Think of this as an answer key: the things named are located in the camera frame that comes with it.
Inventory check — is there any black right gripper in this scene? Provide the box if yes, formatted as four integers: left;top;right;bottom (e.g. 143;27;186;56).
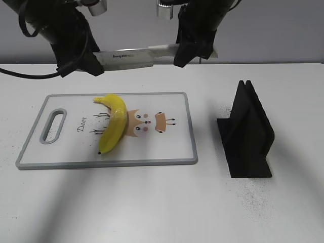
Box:
156;0;239;68

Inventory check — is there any yellow plastic banana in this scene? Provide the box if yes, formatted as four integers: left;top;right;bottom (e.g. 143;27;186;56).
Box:
93;94;128;154

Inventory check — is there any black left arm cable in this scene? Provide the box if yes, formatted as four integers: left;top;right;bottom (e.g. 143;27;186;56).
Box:
0;0;91;79

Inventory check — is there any black knife stand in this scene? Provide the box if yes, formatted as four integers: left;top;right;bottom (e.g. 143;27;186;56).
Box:
217;80;275;178

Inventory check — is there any white grey-rimmed cutting board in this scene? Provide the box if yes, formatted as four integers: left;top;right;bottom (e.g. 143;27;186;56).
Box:
16;92;198;170

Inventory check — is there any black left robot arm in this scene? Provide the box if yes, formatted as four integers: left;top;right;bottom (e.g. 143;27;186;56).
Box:
1;1;107;80

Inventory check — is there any white-handled kitchen knife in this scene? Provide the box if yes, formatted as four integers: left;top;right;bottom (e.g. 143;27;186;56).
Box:
92;43;219;72

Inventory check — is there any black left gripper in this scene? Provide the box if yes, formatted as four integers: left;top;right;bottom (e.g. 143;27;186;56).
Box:
51;1;107;77

